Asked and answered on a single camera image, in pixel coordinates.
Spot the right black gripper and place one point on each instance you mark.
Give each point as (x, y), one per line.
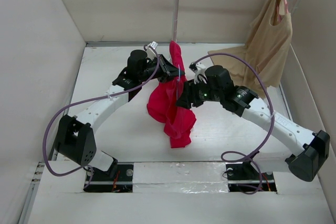
(188, 95)

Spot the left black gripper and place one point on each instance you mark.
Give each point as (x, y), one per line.
(167, 70)

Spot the blue wire hanger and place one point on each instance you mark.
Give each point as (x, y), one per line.
(179, 88)

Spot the red t-shirt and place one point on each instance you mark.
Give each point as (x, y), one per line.
(177, 121)

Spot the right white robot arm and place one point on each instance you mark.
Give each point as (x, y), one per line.
(308, 150)

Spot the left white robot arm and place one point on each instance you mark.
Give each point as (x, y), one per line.
(75, 137)

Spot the pink hanger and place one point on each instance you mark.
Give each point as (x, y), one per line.
(281, 10)

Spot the beige tank top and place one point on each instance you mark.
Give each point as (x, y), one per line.
(265, 50)

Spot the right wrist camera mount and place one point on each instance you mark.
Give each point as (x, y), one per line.
(198, 69)

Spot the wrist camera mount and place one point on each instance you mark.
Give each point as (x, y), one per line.
(152, 48)
(198, 69)

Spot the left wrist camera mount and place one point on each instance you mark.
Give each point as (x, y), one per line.
(152, 48)

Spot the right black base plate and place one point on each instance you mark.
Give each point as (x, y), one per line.
(242, 177)

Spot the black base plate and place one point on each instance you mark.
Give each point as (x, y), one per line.
(99, 182)
(242, 177)

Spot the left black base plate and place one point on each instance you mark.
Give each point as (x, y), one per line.
(99, 182)

